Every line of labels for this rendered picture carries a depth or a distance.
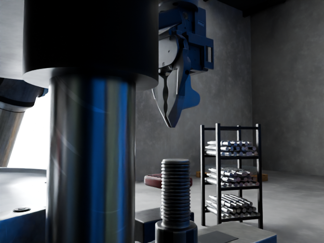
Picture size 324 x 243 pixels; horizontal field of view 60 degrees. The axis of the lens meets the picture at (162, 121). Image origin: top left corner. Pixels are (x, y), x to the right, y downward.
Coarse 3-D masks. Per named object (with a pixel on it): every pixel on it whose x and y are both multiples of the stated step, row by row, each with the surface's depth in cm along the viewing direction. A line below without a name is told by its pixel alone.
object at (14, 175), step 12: (0, 168) 32; (12, 168) 31; (24, 168) 31; (36, 168) 31; (0, 180) 26; (12, 180) 26; (24, 180) 26; (36, 180) 26; (0, 192) 20; (12, 192) 20; (24, 192) 20; (36, 192) 20; (0, 204) 16; (12, 204) 16; (24, 204) 16; (36, 204) 16
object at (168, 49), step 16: (176, 0) 44; (192, 0) 45; (192, 16) 48; (176, 32) 44; (192, 32) 48; (160, 48) 46; (176, 48) 43; (192, 48) 46; (160, 64) 46; (192, 64) 46; (208, 64) 47
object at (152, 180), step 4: (148, 176) 45; (152, 176) 45; (156, 176) 44; (160, 176) 44; (144, 180) 45; (148, 180) 44; (152, 180) 43; (156, 180) 42; (160, 180) 42; (148, 184) 44; (152, 184) 43; (156, 184) 42; (160, 184) 42; (160, 188) 42
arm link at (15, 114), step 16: (0, 80) 64; (16, 80) 66; (0, 96) 67; (16, 96) 68; (32, 96) 72; (0, 112) 70; (16, 112) 71; (0, 128) 71; (16, 128) 74; (0, 144) 72; (0, 160) 74
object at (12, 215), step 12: (0, 216) 10; (12, 216) 10; (24, 216) 11; (36, 216) 11; (0, 228) 10; (12, 228) 10; (24, 228) 11; (36, 228) 11; (0, 240) 10; (12, 240) 10; (24, 240) 11; (36, 240) 11
